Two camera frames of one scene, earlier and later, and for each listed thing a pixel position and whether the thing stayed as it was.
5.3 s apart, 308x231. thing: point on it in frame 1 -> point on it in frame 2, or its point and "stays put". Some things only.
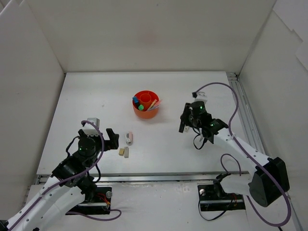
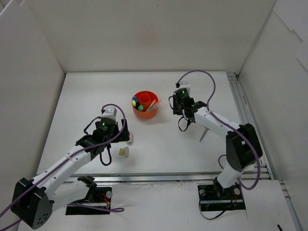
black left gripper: x=106 y=142 -> x=123 y=134
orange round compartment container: x=145 y=104 stays put
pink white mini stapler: x=128 y=137 stays put
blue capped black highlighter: x=135 y=99 stays put
